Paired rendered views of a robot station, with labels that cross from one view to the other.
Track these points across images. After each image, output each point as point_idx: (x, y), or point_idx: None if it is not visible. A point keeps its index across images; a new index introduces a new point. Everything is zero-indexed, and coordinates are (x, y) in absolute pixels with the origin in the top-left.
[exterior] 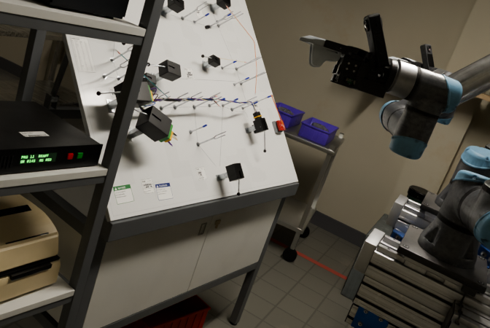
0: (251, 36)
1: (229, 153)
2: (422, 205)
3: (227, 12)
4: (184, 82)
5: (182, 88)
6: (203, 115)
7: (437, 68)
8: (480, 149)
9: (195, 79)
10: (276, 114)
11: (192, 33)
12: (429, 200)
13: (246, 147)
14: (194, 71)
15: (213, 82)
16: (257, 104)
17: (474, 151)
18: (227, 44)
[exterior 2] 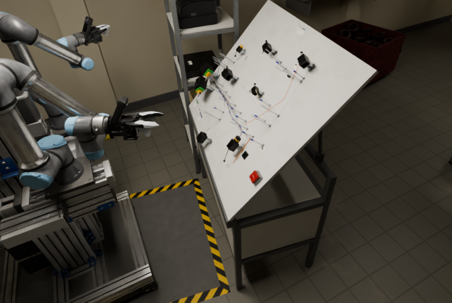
0: (325, 111)
1: (222, 141)
2: None
3: (325, 78)
4: (244, 92)
5: (241, 93)
6: (234, 113)
7: (104, 115)
8: (52, 140)
9: (250, 95)
10: (269, 175)
11: (276, 74)
12: (86, 164)
13: (231, 152)
14: None
15: (255, 106)
16: (264, 149)
17: (56, 135)
18: (292, 97)
